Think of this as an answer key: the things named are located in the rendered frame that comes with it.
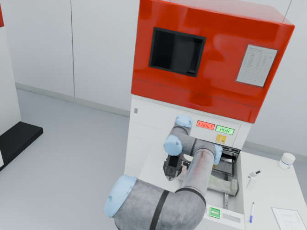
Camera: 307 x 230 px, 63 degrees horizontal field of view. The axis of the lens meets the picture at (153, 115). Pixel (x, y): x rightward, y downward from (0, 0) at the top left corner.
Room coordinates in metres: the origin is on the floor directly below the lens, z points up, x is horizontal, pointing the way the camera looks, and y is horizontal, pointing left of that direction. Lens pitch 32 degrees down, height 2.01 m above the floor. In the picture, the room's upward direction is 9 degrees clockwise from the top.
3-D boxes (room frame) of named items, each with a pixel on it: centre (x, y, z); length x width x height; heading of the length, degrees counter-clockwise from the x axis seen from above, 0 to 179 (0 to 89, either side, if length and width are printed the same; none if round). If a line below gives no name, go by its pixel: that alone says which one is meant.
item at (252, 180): (1.06, -0.61, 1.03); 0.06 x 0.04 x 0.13; 170
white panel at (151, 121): (1.47, -0.24, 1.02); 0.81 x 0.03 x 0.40; 80
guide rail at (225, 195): (1.13, -0.53, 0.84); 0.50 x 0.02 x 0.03; 170
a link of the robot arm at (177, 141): (0.80, -0.12, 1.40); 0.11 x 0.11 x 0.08; 73
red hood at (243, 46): (1.78, -0.29, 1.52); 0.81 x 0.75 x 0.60; 80
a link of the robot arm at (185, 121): (0.90, -0.13, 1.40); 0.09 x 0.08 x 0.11; 163
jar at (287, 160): (1.29, -0.90, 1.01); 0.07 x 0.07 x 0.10
